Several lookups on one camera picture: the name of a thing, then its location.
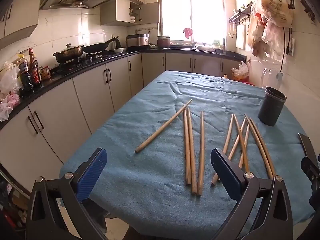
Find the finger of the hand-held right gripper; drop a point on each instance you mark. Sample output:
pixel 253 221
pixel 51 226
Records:
pixel 315 195
pixel 308 150

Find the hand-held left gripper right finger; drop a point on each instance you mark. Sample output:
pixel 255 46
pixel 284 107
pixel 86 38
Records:
pixel 225 175

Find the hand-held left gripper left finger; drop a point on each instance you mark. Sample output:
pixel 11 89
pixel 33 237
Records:
pixel 92 172

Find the dark metal utensil holder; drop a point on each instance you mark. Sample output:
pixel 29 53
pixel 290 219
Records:
pixel 271 110

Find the clear glass mug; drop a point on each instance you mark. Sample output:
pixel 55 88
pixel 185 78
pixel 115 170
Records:
pixel 268 78

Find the blue tablecloth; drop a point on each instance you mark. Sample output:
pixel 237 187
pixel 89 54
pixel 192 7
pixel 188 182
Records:
pixel 150 92

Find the plastic bag with orange contents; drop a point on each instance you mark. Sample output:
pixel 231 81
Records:
pixel 240 71

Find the pink and white plastic bag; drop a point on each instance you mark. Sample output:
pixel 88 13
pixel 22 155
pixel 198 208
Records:
pixel 8 105

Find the small red jar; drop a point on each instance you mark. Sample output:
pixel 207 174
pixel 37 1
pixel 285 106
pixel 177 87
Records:
pixel 45 73

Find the black gas stove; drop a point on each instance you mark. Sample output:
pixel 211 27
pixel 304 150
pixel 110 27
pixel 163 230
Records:
pixel 85 60

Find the red label sauce bottle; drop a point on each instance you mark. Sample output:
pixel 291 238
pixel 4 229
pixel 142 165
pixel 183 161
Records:
pixel 34 73

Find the dark soy sauce bottle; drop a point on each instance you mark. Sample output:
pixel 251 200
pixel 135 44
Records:
pixel 25 77

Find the pinkish clear plastic bag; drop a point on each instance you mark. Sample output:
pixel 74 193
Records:
pixel 273 35

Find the black kitchen countertop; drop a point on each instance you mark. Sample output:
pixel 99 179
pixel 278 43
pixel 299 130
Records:
pixel 232 55

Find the pot with glass lid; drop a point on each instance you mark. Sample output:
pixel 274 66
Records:
pixel 68 52

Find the beige plastic bag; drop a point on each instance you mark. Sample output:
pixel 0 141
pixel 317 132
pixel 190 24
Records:
pixel 256 37

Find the black wok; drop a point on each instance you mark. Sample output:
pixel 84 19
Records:
pixel 96 48

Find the small white bowl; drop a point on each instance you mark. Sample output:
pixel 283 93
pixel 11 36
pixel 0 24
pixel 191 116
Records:
pixel 119 50

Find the dark tall bottle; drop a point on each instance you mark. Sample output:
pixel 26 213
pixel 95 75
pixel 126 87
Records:
pixel 224 46

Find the white cutting board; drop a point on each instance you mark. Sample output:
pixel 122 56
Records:
pixel 240 37

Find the metal sink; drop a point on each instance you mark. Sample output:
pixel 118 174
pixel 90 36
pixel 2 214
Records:
pixel 182 48

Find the metal faucet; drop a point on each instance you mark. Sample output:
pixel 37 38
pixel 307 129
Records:
pixel 194 44

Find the silver rice cooker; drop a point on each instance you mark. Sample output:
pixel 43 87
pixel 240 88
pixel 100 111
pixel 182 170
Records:
pixel 137 42

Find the hanging ladle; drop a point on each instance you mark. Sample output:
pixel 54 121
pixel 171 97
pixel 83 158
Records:
pixel 232 33

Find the brown cooking pot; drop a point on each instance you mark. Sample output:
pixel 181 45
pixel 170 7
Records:
pixel 163 43

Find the yellowish printed plastic bag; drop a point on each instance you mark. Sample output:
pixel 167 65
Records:
pixel 276 7

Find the pink cloth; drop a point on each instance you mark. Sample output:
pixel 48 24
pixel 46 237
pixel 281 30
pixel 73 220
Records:
pixel 188 32

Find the stacked white dishes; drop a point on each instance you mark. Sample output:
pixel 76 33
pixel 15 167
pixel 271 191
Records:
pixel 132 18

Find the kitchen window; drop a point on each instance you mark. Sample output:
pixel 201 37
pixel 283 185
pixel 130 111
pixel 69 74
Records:
pixel 205 12

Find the white wall socket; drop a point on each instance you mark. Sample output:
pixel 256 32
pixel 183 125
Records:
pixel 291 47

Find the black wall rack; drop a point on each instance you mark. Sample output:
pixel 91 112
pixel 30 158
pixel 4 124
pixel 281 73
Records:
pixel 240 15

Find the open white wall cabinet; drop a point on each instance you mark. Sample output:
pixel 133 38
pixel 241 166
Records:
pixel 115 12

